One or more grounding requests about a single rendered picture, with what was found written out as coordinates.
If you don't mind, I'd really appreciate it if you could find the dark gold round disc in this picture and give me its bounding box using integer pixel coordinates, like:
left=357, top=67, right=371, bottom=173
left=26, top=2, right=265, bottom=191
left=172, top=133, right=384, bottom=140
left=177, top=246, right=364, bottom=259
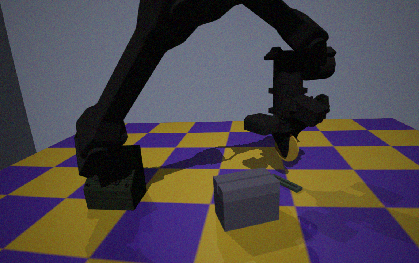
left=275, top=134, right=299, bottom=161

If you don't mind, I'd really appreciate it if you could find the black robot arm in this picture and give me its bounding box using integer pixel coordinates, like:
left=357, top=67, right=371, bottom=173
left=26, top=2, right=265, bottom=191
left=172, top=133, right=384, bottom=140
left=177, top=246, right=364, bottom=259
left=74, top=0, right=336, bottom=186

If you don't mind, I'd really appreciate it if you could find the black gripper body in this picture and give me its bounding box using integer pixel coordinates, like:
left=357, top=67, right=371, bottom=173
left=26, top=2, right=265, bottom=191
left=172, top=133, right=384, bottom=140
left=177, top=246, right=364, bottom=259
left=244, top=83, right=307, bottom=135

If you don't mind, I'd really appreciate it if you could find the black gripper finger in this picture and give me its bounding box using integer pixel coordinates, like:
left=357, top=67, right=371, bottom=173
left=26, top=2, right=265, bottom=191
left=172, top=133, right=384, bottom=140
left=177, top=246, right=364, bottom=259
left=271, top=128, right=295, bottom=157
left=290, top=124, right=308, bottom=139

